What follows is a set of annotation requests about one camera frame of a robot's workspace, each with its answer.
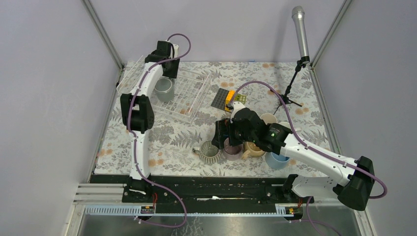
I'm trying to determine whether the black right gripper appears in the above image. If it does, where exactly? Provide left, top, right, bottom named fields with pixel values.
left=211, top=118, right=257, bottom=149

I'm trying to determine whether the light green mug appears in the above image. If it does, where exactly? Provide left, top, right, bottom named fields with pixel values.
left=260, top=113, right=278, bottom=124

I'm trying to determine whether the beige ceramic teapot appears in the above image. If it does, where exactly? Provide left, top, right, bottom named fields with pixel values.
left=242, top=142, right=265, bottom=160

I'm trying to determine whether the mauve pink cup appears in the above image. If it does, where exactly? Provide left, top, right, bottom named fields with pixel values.
left=222, top=139, right=244, bottom=161

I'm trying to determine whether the grey ceramic cup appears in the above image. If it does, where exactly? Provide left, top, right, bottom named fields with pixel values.
left=154, top=78, right=175, bottom=102

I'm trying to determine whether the small white cup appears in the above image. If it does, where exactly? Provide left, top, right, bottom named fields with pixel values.
left=279, top=121, right=293, bottom=132

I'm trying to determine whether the beige ribbed cup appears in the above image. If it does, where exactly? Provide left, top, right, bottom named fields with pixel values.
left=192, top=141, right=221, bottom=164

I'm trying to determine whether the light blue cup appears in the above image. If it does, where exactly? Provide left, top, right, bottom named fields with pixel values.
left=265, top=152, right=290, bottom=170

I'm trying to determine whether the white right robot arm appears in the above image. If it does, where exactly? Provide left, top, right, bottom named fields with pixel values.
left=211, top=108, right=375, bottom=211

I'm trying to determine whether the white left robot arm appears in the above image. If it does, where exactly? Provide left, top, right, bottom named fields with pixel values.
left=120, top=41, right=180, bottom=202

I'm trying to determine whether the green lattice lego piece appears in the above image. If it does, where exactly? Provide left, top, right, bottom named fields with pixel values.
left=234, top=94, right=246, bottom=104

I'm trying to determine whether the grey lego baseplate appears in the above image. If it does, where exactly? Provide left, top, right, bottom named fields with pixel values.
left=211, top=88, right=229, bottom=111

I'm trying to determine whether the yellow lego block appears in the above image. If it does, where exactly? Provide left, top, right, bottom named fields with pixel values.
left=225, top=90, right=235, bottom=113

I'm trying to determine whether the floral table mat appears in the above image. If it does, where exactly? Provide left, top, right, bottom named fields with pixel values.
left=94, top=61, right=329, bottom=177

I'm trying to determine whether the silver microphone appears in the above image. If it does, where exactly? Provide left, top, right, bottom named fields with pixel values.
left=292, top=6, right=309, bottom=58

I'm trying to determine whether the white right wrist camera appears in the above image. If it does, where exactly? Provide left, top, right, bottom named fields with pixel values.
left=226, top=101, right=246, bottom=119

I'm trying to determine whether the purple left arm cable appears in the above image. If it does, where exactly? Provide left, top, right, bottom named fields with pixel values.
left=126, top=33, right=192, bottom=228

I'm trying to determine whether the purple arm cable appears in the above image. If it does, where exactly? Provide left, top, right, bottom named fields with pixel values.
left=227, top=81, right=388, bottom=200
left=126, top=33, right=192, bottom=228

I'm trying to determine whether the white wire dish rack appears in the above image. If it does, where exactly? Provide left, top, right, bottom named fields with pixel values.
left=117, top=56, right=213, bottom=123

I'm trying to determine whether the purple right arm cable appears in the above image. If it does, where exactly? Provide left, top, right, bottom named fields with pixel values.
left=227, top=81, right=388, bottom=200

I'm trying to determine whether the grey slotted cable duct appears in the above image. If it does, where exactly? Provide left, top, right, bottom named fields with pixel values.
left=85, top=205, right=295, bottom=218

